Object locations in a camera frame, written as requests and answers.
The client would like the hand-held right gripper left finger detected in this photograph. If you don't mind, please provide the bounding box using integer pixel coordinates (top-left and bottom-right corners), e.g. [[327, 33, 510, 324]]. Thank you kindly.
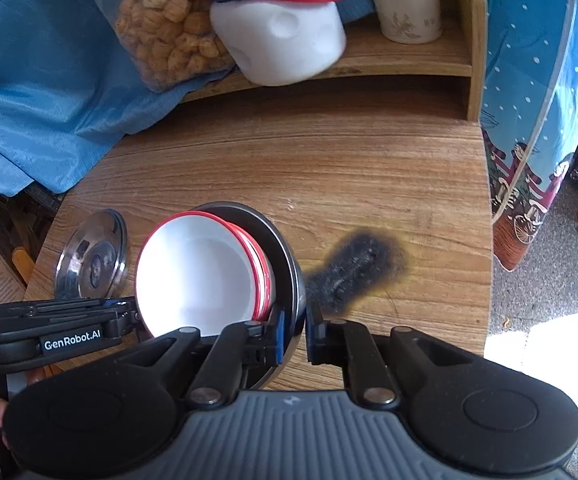
[[104, 307, 286, 408]]

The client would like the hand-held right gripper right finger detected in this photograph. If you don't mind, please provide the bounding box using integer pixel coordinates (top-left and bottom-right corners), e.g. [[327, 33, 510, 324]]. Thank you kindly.
[[306, 305, 490, 407]]

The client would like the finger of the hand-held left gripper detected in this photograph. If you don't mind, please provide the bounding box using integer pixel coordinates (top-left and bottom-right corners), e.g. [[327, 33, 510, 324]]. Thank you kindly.
[[0, 297, 138, 317], [0, 309, 144, 344]]

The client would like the steel plate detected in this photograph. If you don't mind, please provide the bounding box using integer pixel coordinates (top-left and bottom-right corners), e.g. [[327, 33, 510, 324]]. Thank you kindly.
[[55, 208, 128, 302]]

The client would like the steel bowl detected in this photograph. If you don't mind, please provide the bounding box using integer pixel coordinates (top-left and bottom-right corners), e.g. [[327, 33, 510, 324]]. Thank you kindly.
[[189, 201, 306, 391]]

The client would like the white bowl with red rim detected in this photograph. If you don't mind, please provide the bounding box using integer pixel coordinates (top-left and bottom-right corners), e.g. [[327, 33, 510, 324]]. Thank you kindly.
[[135, 211, 272, 339], [221, 219, 276, 322]]

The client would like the wooden chair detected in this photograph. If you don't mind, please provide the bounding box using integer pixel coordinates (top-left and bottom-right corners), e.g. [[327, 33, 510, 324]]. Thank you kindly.
[[11, 247, 36, 287]]

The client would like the black plastic crate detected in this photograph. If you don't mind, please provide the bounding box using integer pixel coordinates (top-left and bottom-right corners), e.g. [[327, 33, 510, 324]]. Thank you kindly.
[[0, 182, 66, 257]]

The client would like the plain blue cloth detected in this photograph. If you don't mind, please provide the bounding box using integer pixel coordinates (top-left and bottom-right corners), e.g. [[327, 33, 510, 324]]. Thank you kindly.
[[0, 0, 250, 196]]

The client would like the wooden shelf riser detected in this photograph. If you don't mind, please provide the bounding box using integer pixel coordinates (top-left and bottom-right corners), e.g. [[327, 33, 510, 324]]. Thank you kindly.
[[176, 0, 488, 122]]

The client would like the clear bag of snacks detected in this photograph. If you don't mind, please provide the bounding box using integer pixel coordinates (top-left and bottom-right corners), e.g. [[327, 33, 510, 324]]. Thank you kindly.
[[81, 0, 238, 94]]

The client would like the white jug with blue lid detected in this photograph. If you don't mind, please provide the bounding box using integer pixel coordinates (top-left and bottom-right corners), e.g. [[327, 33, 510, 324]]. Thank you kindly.
[[209, 0, 352, 87]]

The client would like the blue polka-dot printed curtain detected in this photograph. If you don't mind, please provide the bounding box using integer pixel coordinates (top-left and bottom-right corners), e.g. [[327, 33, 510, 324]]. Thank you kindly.
[[478, 0, 578, 274]]

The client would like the white thermos cup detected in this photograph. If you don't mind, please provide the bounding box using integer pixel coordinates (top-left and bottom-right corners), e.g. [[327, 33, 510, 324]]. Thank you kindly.
[[361, 0, 442, 45]]

